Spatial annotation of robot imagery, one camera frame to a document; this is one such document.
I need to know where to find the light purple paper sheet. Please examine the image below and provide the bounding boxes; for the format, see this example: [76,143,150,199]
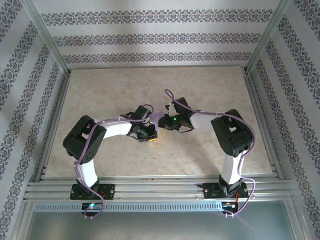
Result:
[149,112,165,146]

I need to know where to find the grey metal panel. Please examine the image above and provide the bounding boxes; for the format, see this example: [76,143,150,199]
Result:
[24,211,297,240]

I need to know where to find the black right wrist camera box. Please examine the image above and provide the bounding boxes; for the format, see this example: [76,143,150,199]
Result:
[166,97,191,116]

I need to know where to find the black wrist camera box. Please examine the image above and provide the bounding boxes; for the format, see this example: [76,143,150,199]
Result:
[129,104,152,122]
[166,97,191,116]

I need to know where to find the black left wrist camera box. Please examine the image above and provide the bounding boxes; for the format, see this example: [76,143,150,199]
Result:
[129,104,152,122]

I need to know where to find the aluminium mounting rail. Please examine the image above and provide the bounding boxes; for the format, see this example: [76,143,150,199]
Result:
[23,175,298,203]

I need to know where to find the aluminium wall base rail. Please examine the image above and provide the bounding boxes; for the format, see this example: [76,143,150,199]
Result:
[67,64,248,71]

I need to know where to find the grey slotted cable duct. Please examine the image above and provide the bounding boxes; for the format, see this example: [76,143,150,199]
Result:
[33,201,224,213]

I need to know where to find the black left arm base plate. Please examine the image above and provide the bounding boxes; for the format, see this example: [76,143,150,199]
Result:
[69,183,116,201]

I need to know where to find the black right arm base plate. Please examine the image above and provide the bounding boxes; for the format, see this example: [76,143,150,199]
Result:
[202,182,250,200]

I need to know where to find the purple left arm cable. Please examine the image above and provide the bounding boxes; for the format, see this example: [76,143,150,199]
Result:
[74,103,155,220]

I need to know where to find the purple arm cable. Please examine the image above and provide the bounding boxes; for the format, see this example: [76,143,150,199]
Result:
[164,89,257,218]
[74,103,155,220]

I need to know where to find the aluminium side rail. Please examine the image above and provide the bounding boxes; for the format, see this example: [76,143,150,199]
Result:
[242,68,285,180]
[34,71,73,181]

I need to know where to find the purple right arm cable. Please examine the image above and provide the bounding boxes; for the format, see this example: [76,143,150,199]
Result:
[164,89,257,218]

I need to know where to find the aluminium frame post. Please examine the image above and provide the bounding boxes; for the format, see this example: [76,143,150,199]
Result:
[21,0,71,73]
[9,201,35,240]
[244,0,293,73]
[286,199,312,240]

